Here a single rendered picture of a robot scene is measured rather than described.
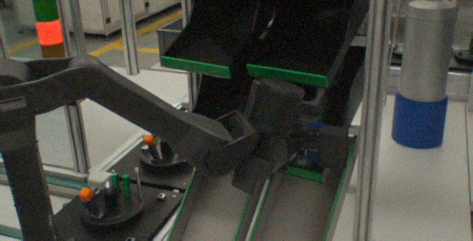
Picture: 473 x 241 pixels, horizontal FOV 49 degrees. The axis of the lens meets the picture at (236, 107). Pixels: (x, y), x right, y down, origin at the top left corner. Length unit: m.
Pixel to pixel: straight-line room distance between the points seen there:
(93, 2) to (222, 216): 5.39
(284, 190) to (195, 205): 0.18
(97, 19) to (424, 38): 5.07
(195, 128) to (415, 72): 1.08
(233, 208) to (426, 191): 0.65
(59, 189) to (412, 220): 0.88
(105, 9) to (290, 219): 5.38
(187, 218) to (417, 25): 0.89
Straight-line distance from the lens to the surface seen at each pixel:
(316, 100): 0.87
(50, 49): 1.23
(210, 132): 0.62
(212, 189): 1.03
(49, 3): 1.21
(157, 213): 1.17
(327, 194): 0.97
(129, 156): 1.41
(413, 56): 1.61
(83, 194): 1.09
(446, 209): 1.43
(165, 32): 3.13
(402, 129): 1.68
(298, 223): 0.97
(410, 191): 1.48
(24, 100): 0.57
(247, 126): 0.66
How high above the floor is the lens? 1.62
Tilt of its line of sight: 23 degrees down
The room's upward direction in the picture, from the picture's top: 2 degrees counter-clockwise
